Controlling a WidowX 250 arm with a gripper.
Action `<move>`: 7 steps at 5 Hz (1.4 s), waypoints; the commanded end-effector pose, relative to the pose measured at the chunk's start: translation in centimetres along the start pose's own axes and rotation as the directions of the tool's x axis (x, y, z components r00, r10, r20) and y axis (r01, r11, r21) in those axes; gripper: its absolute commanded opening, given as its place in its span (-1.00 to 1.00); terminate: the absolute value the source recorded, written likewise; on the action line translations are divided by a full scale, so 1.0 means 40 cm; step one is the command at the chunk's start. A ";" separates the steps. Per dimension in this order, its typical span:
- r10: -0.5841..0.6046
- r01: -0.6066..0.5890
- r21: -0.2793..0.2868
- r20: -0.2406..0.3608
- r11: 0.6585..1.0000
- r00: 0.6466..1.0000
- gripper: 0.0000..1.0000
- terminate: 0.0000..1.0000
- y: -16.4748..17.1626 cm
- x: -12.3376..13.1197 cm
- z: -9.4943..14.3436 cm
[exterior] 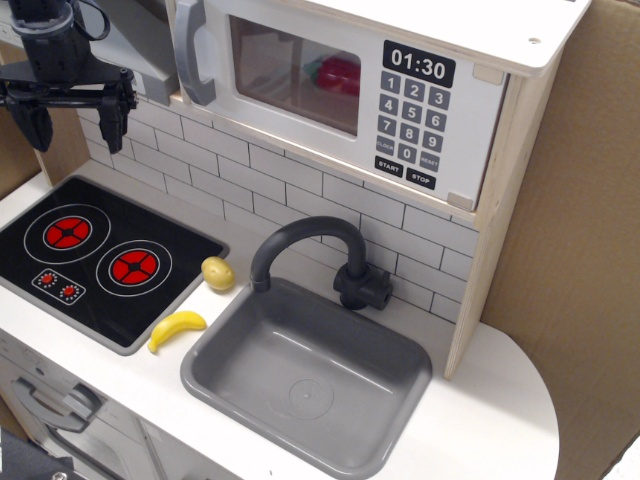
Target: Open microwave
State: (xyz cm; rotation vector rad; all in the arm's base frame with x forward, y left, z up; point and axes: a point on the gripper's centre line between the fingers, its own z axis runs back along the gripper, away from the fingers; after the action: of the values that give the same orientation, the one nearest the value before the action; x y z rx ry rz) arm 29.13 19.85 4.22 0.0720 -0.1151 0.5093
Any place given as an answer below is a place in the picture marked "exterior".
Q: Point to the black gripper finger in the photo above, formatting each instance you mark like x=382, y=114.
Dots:
x=113, y=121
x=35, y=124

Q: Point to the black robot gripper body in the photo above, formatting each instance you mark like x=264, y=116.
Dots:
x=61, y=71

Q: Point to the grey microwave door handle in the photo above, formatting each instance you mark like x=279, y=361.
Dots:
x=192, y=55

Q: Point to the white toy microwave door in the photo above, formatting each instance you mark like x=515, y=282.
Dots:
x=420, y=118

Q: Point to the wooden microwave cabinet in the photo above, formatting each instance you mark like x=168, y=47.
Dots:
x=442, y=257

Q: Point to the grey range hood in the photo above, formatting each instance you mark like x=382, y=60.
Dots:
x=135, y=35

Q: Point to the black toy stovetop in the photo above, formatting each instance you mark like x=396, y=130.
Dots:
x=105, y=265

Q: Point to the yellow toy potato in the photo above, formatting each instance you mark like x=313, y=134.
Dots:
x=217, y=273

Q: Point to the yellow toy banana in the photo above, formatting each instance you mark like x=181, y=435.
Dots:
x=173, y=324

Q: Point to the red toy pepper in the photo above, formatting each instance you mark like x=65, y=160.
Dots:
x=335, y=74

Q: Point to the dark grey toy faucet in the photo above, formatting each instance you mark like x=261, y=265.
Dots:
x=357, y=283

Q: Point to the white toy oven door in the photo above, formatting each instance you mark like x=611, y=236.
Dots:
x=113, y=446

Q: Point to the grey toy sink basin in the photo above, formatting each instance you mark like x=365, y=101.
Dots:
x=321, y=381

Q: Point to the brown cardboard panel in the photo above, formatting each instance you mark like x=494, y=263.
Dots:
x=567, y=285

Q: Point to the grey oven door handle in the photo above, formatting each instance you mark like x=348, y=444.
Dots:
x=72, y=412

